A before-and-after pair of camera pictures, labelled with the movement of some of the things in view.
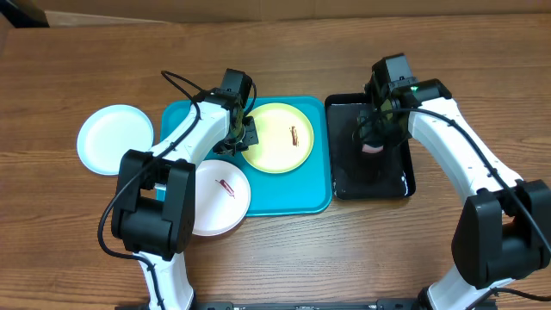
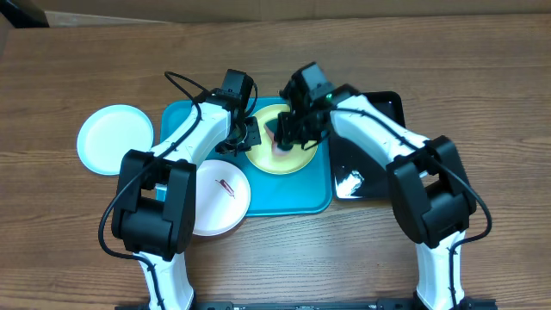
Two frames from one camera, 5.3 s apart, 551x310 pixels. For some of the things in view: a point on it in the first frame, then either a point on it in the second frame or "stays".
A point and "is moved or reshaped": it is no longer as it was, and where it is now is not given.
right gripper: x=374 y=127 -> x=287 y=129
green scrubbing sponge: x=368 y=149 is moved or reshaped
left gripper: x=250 y=139 stays
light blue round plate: x=110 y=131 stays
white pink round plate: x=222 y=194 stays
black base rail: x=300 y=305 stays
